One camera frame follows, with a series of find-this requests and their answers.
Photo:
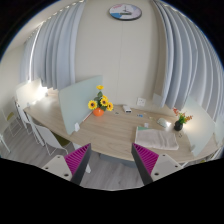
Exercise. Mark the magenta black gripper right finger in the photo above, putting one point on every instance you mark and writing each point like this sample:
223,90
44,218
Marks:
152,166

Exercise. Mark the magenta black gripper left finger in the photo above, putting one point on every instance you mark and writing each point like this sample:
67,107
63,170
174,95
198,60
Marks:
72,166

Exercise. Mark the beige folded towel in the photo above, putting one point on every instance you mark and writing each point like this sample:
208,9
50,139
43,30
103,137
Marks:
157,139

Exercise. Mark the white chair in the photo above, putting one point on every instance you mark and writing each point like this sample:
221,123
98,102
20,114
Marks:
52,139
24,119

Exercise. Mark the orange flowers in black vase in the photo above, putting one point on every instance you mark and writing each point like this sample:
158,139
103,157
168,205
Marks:
182,119

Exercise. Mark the small white box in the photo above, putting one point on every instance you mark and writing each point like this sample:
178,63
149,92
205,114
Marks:
127,109

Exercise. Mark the right pale desk divider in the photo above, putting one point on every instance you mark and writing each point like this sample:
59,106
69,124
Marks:
200,128

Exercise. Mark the pale green desk divider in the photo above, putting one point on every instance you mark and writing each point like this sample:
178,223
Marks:
74,100

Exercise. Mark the sunflowers in orange vase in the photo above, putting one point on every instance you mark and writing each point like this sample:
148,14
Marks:
100,103

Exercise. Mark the right grey curtain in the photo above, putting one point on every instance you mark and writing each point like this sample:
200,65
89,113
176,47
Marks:
189,65

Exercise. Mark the grey curtain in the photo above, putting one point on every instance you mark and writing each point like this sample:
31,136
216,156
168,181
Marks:
189,65
49,53

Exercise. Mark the left grey curtain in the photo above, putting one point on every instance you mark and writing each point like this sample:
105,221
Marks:
49,53

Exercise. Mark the white wall socket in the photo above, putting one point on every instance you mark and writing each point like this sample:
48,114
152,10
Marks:
141,102

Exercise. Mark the round wall clock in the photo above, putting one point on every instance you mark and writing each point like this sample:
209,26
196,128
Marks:
125,12

